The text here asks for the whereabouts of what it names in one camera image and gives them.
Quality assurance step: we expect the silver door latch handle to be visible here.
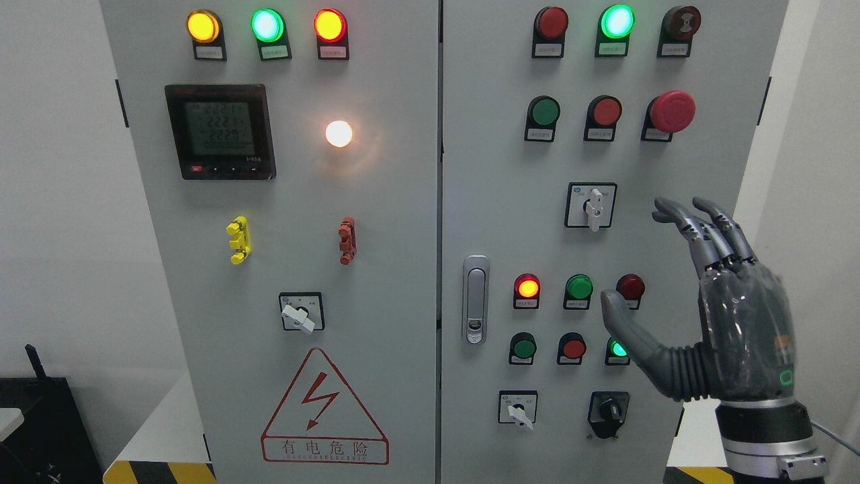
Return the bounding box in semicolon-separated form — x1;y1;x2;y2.
462;254;490;344

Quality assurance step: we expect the red lit lamp middle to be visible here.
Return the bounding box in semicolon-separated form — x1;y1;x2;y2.
513;273;541;309

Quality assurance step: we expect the dark red buzzer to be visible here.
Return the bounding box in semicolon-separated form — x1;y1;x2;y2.
656;5;701;58

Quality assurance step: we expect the green lit lamp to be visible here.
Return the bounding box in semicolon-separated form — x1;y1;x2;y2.
594;3;636;58
605;337;631;366

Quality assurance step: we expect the red terminal clip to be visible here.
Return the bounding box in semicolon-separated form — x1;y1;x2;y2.
338;216;357;266

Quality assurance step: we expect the yellow indicator lamp top left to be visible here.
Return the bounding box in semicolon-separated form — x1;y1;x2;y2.
185;9;226;61

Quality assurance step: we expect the green push button upper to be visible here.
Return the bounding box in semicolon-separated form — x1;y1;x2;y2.
524;95;561;142

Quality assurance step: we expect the gray electrical cabinet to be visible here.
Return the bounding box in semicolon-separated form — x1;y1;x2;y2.
101;1;787;483

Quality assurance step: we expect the green indicator lamp top left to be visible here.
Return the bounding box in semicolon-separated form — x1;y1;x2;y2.
250;8;292;61

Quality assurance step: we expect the digital power meter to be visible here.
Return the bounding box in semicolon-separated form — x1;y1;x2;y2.
164;85;277;181

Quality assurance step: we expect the red push button lower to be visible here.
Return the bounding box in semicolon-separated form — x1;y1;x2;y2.
556;333;587;366

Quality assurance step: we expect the white glowing lamp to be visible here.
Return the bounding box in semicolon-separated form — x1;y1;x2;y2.
325;120;354;149

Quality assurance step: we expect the red push button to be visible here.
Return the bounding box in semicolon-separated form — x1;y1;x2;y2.
556;333;587;366
583;95;621;142

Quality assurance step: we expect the gray robotic hand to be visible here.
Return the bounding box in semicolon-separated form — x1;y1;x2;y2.
600;197;795;402

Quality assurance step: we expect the green lit lamp top right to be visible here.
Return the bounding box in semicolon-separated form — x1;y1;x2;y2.
594;3;636;58

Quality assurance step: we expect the green lamp middle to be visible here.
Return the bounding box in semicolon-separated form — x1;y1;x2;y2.
563;274;594;310

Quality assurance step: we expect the red push button upper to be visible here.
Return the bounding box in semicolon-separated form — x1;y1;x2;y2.
583;95;621;142

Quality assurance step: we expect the red lamp top right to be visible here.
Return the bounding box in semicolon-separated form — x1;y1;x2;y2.
531;6;569;58

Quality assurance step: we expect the green push button lower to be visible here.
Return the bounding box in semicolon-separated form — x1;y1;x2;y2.
508;331;537;365

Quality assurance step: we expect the yellow terminal clip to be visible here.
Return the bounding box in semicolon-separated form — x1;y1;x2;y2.
225;216;252;266

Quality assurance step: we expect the black key selector switch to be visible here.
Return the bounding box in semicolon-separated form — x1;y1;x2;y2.
589;391;630;439

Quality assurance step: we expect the gray rotary switch left door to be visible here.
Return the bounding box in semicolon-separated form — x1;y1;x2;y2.
277;292;326;334

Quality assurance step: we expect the gray rotary switch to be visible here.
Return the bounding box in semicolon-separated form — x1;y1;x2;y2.
564;181;617;233
497;390;539;431

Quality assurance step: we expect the black braided cable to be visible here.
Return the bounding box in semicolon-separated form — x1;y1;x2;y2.
810;420;860;446

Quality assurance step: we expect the red indicator lamp top left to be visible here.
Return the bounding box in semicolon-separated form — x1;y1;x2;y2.
313;8;349;61

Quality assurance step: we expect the electric hazard warning sticker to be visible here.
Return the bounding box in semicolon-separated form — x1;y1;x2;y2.
260;348;389;465

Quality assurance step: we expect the black box with antenna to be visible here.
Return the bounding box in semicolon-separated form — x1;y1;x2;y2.
1;344;103;483

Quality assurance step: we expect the green push button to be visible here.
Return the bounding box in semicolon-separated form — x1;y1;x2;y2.
524;95;561;142
508;331;537;365

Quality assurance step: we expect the red emergency stop button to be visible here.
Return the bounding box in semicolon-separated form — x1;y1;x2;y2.
641;91;697;142

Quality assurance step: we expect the green lit lamp lower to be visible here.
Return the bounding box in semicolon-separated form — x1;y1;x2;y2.
605;337;631;366

